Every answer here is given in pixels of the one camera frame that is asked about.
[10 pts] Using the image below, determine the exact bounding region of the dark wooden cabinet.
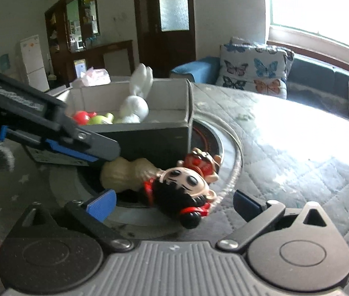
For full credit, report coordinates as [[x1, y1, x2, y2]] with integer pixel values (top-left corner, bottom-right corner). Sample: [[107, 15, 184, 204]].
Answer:
[[45, 0, 135, 89]]

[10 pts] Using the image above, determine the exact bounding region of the blue sofa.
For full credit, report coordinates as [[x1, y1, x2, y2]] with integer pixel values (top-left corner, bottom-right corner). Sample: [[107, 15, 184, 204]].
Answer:
[[170, 54, 349, 119]]

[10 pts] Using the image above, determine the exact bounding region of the white refrigerator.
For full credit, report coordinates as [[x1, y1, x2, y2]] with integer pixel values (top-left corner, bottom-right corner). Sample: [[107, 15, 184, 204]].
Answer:
[[19, 35, 49, 92]]

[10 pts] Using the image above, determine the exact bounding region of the black-haired red doll figure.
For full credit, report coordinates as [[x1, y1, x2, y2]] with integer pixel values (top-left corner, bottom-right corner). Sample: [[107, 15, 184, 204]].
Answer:
[[144, 167, 217, 229]]

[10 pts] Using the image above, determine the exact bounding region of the cream woolly sheep toy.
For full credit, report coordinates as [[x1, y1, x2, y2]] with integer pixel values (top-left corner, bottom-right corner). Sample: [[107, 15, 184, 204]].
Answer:
[[100, 157, 163, 193]]

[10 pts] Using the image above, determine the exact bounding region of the white cardboard storage box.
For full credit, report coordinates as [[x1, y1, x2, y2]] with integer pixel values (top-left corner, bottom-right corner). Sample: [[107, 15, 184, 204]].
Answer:
[[54, 79, 193, 160]]

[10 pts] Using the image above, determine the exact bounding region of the white rabbit figurine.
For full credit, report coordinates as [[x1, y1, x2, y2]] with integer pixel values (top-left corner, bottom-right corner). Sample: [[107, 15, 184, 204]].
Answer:
[[114, 63, 154, 124]]

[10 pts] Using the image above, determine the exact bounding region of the grey quilted star tablecloth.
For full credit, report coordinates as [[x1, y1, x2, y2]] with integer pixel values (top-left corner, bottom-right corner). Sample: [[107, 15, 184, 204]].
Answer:
[[0, 79, 349, 296]]

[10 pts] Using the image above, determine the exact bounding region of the red round pig toy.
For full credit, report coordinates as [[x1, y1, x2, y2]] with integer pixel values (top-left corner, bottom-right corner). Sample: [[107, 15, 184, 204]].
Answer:
[[72, 110, 97, 126]]

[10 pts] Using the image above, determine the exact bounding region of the butterfly print pillow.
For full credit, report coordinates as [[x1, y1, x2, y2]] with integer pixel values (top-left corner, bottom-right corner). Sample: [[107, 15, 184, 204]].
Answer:
[[216, 41, 295, 99]]

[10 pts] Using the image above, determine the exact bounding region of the red cowboy hat figure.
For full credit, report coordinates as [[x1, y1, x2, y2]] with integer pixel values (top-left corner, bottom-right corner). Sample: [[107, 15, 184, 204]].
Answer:
[[176, 147, 222, 184]]

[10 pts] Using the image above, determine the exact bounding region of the dark wooden door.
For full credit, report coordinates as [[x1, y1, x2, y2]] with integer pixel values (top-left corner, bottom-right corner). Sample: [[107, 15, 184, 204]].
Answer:
[[134, 0, 196, 78]]

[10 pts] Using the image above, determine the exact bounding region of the pink tissue pack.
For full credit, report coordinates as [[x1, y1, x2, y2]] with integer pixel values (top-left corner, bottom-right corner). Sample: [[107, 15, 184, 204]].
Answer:
[[70, 68, 111, 88]]

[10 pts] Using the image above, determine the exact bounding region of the green alien toy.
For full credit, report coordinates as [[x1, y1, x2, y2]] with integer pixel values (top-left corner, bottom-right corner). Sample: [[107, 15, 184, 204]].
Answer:
[[87, 112, 114, 125]]

